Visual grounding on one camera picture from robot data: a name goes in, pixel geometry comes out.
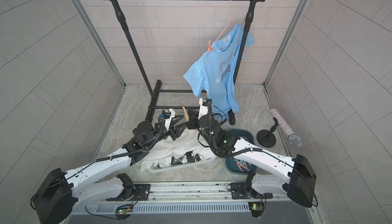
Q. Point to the glitter microphone on stand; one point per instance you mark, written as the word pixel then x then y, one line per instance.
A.
pixel 266 138

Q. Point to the white laundry basket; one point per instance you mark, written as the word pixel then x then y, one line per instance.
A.
pixel 174 167

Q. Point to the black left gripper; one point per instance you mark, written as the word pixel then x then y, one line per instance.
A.
pixel 175 132

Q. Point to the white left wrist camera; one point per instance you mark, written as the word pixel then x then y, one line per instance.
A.
pixel 168 115

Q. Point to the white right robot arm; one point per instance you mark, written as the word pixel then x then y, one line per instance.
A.
pixel 295 176

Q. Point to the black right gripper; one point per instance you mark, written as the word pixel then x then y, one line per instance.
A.
pixel 193 119

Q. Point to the light blue t-shirt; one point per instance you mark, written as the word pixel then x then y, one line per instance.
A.
pixel 214 72

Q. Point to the pink clothespin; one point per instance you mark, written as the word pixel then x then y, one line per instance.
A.
pixel 210 46

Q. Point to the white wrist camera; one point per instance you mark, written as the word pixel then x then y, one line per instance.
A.
pixel 168 115
pixel 204 108

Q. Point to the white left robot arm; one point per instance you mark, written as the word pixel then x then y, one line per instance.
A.
pixel 63 192

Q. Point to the yellow clothespin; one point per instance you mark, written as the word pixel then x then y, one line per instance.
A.
pixel 186 115

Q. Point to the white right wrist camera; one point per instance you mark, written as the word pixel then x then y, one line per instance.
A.
pixel 204 108

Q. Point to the black clothes rack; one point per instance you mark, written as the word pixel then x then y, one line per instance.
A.
pixel 159 40

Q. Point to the white t-shirt black print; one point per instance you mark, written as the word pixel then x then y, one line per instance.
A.
pixel 189 147

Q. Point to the beige clothespin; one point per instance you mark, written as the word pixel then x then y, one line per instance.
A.
pixel 243 23

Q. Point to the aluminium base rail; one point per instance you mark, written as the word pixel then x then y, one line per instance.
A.
pixel 189 197

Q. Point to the teal clothespin tray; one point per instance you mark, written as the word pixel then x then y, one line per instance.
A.
pixel 236 166

